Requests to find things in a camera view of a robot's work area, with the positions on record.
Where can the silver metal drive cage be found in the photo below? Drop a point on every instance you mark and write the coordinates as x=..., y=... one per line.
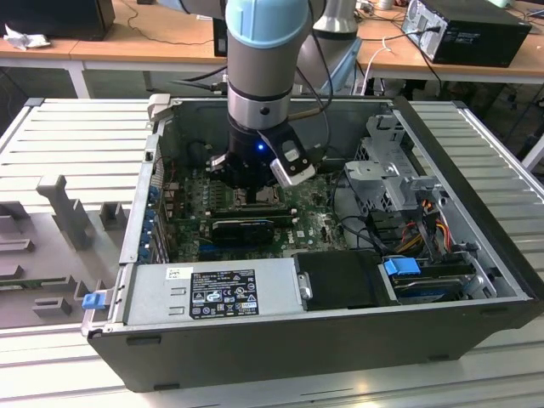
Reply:
x=374, y=174

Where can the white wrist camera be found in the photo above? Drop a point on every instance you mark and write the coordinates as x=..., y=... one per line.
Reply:
x=293, y=170

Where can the black desktop computer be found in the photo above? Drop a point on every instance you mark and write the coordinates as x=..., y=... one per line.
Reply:
x=480, y=42

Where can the grey plastic case latch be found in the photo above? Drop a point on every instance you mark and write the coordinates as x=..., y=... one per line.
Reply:
x=158, y=106

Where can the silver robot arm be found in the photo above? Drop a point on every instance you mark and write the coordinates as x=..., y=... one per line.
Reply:
x=261, y=72

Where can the crumpled white paper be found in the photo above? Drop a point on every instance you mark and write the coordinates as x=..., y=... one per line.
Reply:
x=25, y=39

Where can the wooden desk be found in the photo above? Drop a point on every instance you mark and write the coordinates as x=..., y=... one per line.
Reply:
x=399, y=59
x=106, y=51

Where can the grey power supply unit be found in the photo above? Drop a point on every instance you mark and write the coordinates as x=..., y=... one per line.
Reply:
x=149, y=297

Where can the grey parts rack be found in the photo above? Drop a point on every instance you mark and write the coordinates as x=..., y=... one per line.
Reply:
x=42, y=246

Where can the blue case latch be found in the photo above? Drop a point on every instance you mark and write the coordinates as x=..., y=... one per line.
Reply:
x=92, y=301

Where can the black graphics card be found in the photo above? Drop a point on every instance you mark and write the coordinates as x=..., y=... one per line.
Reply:
x=242, y=233

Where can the black plastic cover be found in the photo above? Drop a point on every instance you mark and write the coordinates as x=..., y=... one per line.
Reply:
x=340, y=280

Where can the CPU socket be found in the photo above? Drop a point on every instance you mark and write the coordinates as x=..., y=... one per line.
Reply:
x=276, y=202

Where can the hard disk in blue carrier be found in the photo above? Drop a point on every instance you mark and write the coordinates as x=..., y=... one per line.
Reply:
x=401, y=270

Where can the green motherboard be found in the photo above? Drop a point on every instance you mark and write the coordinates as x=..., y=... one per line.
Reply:
x=310, y=238

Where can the small black box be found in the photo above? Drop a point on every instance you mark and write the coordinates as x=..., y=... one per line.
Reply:
x=220, y=40

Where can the large black box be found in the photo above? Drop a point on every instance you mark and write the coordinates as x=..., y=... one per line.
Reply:
x=55, y=19

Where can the black open PC case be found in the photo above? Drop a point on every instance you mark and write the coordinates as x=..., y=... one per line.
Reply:
x=276, y=357

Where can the green RAM stick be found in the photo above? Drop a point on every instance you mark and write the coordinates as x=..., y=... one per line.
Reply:
x=17, y=285

